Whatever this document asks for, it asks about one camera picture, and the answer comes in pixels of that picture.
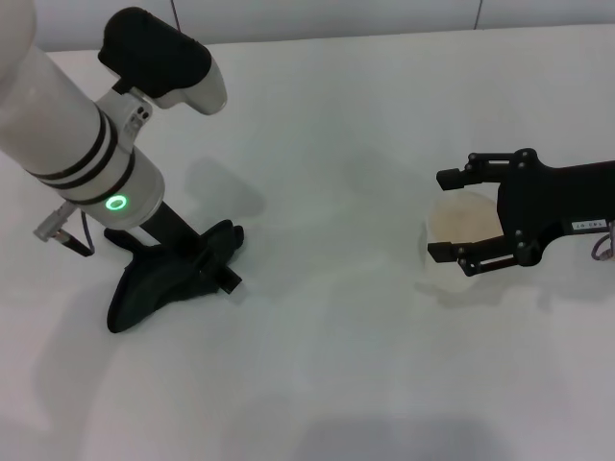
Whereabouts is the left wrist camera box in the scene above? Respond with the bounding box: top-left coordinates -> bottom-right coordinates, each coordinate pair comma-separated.
96,6 -> 229,117

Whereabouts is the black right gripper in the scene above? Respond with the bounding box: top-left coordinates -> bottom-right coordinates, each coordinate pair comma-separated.
426,148 -> 615,279

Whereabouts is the dark cloth rag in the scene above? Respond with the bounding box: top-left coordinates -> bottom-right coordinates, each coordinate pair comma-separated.
104,218 -> 246,335

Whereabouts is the clear plastic cup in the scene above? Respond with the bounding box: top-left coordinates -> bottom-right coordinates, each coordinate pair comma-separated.
421,190 -> 504,293

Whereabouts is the left gripper cable with plug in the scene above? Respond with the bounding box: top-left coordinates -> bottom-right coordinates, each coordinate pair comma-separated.
32,203 -> 96,259

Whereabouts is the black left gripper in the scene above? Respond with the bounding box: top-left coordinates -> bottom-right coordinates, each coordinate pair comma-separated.
137,200 -> 243,294

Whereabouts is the right gripper cable with plug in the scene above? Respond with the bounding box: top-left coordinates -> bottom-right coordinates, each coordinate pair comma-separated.
592,222 -> 615,264

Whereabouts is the gripper cable with plug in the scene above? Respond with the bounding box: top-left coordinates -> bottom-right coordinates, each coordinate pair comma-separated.
592,222 -> 615,264
32,203 -> 96,259

